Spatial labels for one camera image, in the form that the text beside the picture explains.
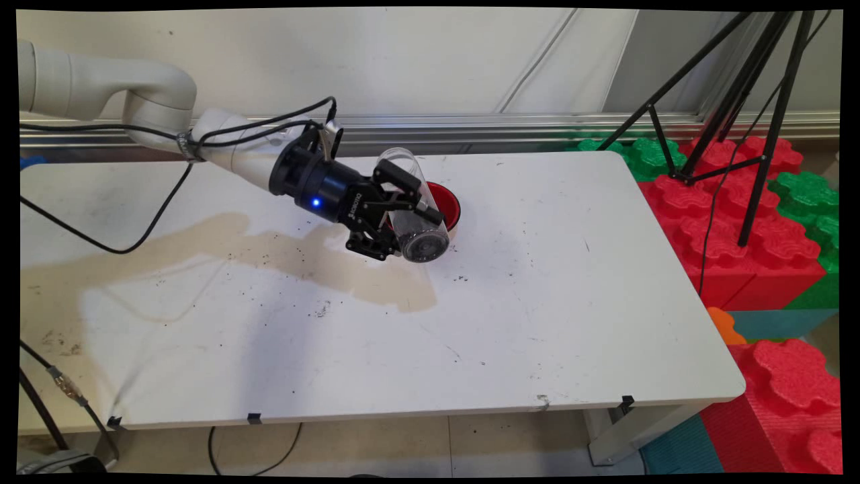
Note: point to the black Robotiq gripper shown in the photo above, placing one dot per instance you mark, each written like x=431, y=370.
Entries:
x=322, y=185

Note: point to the black tripod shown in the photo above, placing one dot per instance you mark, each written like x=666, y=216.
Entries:
x=775, y=128

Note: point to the red bowl with black rim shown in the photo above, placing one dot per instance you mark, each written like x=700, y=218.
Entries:
x=449, y=202

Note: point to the black seeds heap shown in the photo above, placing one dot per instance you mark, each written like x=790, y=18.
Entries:
x=423, y=247

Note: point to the black tape piece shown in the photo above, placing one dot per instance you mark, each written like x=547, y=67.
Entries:
x=254, y=418
x=115, y=423
x=627, y=403

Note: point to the grey black floor device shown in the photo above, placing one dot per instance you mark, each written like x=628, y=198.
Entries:
x=60, y=462

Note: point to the aluminium wall rail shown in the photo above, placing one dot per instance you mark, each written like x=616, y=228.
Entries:
x=470, y=128

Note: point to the orange foam block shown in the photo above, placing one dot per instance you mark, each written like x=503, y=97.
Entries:
x=722, y=326

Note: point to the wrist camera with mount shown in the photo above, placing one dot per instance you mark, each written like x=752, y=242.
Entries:
x=327, y=138

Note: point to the white metal table leg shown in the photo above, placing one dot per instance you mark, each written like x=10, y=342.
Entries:
x=618, y=437

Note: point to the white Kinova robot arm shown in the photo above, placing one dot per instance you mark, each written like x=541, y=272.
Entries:
x=80, y=84

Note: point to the large red foam block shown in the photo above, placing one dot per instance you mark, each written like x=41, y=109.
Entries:
x=712, y=228

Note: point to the clear plastic cup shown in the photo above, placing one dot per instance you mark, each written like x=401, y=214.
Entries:
x=405, y=155

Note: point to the teal foam mat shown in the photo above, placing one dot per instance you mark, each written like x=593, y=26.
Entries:
x=678, y=447
x=786, y=326

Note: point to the green foam block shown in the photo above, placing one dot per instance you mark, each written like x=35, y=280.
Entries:
x=648, y=158
x=806, y=195

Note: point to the blue foam piece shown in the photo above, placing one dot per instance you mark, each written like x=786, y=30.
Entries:
x=32, y=162

